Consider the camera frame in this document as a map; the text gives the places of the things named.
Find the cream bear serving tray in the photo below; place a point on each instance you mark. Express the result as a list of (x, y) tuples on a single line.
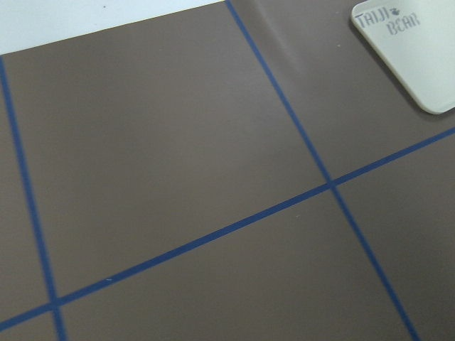
[(415, 39)]

